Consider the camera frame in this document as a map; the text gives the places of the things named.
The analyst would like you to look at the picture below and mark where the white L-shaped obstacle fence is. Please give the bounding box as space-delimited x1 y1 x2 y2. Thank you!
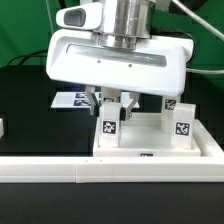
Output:
0 122 224 183

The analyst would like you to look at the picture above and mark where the white marker base plate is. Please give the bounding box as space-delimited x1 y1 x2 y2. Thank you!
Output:
51 92 132 109

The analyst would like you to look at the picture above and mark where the white block at left edge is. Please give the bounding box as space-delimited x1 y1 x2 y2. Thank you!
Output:
0 115 8 139

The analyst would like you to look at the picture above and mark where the white square table top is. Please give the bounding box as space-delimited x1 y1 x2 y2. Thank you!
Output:
93 113 201 157

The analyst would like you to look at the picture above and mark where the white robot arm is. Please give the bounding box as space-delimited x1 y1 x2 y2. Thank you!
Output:
46 0 224 116

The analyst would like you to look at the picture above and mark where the black cable bundle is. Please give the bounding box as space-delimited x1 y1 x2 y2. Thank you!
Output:
7 49 49 66

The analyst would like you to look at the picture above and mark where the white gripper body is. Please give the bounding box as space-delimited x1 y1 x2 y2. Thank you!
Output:
46 3 194 97

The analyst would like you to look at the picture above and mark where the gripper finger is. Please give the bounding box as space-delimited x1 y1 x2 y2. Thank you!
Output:
122 92 140 120
85 86 99 116

